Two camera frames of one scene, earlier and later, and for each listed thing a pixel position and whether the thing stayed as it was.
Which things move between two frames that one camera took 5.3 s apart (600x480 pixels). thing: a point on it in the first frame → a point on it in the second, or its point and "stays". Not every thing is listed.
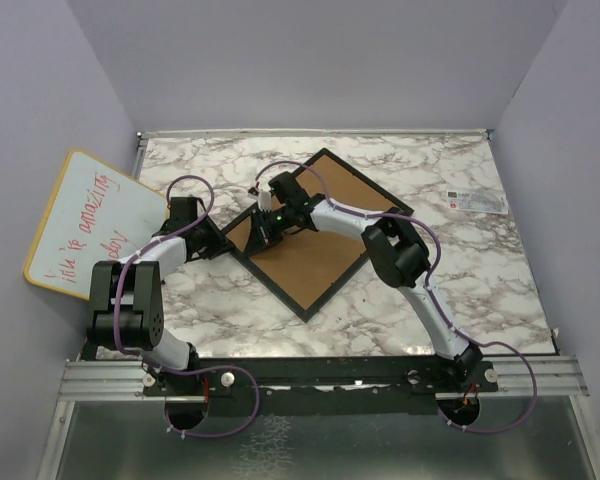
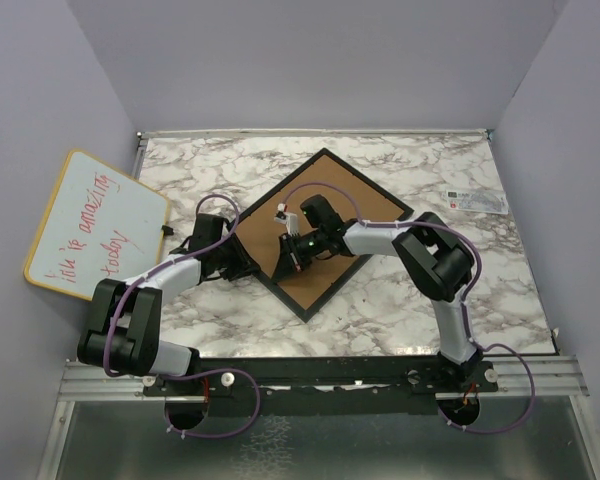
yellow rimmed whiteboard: x=97 y=213 stays
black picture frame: x=323 y=153 stays
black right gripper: x=259 y=237 → x=290 y=260
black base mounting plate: x=317 y=383 stays
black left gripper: x=219 y=245 → x=243 y=263
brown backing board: x=307 y=264 stays
